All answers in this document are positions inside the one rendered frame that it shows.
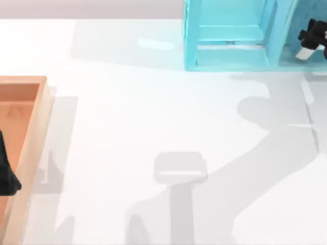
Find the salmon-coloured shallow box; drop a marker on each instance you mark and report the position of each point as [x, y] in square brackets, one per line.
[28, 127]

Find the pale grey rounded box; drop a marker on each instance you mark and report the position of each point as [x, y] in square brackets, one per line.
[305, 53]

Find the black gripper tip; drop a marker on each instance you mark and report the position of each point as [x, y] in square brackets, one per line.
[7, 178]

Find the light blue rack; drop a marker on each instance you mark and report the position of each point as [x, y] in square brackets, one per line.
[230, 58]

